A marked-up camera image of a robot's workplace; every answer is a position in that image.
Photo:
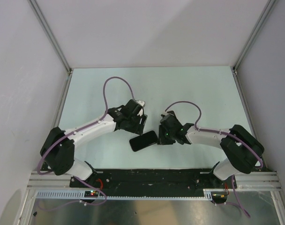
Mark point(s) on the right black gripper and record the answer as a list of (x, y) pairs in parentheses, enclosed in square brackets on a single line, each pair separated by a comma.
[(162, 140)]

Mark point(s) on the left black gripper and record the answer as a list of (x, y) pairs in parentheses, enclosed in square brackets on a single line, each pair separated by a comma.
[(138, 129)]

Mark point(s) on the small black phone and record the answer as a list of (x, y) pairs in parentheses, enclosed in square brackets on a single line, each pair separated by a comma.
[(143, 141)]

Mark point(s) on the black phone case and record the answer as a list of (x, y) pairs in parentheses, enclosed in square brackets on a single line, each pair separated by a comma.
[(133, 147)]

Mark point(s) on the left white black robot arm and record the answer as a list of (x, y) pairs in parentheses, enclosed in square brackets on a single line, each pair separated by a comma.
[(58, 151)]

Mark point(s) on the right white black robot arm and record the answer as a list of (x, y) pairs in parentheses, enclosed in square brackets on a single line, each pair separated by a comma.
[(242, 150)]

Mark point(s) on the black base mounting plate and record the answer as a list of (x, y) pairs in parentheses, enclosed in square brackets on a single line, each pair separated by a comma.
[(154, 182)]

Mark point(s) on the right controller board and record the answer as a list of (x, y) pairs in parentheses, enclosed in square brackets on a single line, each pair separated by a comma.
[(219, 198)]

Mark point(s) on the controller board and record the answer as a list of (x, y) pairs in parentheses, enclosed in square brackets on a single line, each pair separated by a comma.
[(219, 198), (91, 193)]

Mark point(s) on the left controller board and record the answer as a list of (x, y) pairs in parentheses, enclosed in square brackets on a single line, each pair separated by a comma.
[(91, 193)]

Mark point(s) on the aluminium front frame rail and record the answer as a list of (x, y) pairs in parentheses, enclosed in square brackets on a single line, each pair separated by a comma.
[(255, 181)]

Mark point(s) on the left aluminium corner post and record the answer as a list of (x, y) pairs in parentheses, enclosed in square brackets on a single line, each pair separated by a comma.
[(49, 34)]

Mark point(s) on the aluminium corner post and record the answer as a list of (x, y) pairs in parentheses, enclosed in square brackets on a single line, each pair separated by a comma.
[(49, 34), (270, 5)]

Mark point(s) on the right aluminium corner post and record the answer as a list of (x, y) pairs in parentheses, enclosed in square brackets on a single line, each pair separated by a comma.
[(270, 5)]

